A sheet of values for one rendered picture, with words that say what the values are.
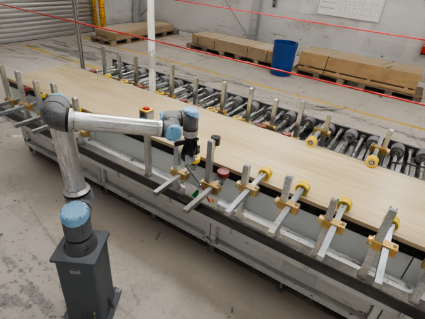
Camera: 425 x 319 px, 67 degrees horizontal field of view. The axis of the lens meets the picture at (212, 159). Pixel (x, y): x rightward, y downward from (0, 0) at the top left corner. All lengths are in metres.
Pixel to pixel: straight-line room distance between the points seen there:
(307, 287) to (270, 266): 0.29
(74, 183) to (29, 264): 1.13
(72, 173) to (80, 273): 0.59
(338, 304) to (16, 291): 2.24
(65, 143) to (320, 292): 1.91
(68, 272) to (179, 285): 0.86
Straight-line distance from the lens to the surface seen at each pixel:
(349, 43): 8.83
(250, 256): 2.59
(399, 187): 2.45
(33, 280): 2.81
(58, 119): 1.62
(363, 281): 1.98
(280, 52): 7.42
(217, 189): 2.01
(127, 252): 2.81
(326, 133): 2.77
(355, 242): 2.12
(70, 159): 1.87
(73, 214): 1.89
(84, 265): 2.00
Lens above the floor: 2.07
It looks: 32 degrees down
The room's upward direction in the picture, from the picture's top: 5 degrees clockwise
